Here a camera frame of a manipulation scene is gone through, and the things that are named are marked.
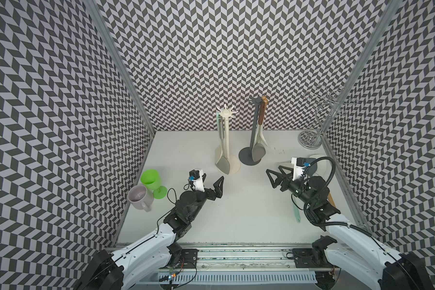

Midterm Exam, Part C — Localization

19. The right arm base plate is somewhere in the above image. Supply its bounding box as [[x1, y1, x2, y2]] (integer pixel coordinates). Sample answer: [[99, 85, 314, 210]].
[[286, 248, 334, 268]]

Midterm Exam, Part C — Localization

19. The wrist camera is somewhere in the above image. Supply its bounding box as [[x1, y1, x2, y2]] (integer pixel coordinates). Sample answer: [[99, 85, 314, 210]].
[[291, 157, 309, 181], [188, 169, 205, 192]]

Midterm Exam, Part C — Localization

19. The cream spatula wooden handle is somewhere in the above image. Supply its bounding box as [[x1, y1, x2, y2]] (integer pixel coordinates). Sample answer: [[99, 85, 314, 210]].
[[309, 154, 335, 207]]

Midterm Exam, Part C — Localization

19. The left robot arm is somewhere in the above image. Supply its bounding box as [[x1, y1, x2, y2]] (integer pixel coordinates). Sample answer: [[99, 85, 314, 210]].
[[72, 170, 224, 290]]

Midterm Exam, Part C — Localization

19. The grey ceramic mug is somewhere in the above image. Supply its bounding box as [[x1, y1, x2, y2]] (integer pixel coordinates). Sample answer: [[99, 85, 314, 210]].
[[127, 184, 154, 212]]

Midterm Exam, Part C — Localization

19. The aluminium front rail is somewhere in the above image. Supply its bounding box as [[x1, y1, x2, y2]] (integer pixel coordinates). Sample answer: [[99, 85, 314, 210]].
[[129, 245, 348, 290]]

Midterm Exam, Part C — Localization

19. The cream utensil rack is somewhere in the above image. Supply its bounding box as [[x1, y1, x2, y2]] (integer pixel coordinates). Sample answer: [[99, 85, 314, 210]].
[[217, 105, 240, 175]]

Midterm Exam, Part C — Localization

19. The green plastic goblet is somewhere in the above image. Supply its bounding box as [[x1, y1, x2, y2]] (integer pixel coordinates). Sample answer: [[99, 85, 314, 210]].
[[140, 169, 167, 199]]

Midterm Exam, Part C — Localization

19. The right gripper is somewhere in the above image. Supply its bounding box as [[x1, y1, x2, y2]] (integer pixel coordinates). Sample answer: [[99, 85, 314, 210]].
[[266, 165, 314, 207]]

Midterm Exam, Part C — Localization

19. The grey spatula mint handle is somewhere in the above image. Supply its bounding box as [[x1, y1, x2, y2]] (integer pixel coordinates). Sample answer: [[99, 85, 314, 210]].
[[306, 158, 317, 177]]

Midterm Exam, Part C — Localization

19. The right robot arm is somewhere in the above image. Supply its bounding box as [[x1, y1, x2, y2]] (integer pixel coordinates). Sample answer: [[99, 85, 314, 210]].
[[266, 166, 434, 290]]

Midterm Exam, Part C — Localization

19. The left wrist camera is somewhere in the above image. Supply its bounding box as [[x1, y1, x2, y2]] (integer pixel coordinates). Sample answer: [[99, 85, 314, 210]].
[[188, 169, 205, 192]]

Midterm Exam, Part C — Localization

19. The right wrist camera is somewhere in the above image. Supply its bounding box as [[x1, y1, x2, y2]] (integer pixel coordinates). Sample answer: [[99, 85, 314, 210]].
[[291, 157, 309, 181]]

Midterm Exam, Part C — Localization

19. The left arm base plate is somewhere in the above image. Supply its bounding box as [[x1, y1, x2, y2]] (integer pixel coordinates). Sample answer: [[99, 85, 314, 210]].
[[166, 248, 199, 269]]

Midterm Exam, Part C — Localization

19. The dark grey utensil rack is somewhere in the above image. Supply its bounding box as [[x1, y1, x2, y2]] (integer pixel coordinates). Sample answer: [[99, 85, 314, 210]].
[[239, 97, 262, 166]]

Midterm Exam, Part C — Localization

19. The cream turner mint handle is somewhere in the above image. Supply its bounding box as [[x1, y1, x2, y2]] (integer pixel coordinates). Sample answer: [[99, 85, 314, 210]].
[[278, 161, 302, 224]]

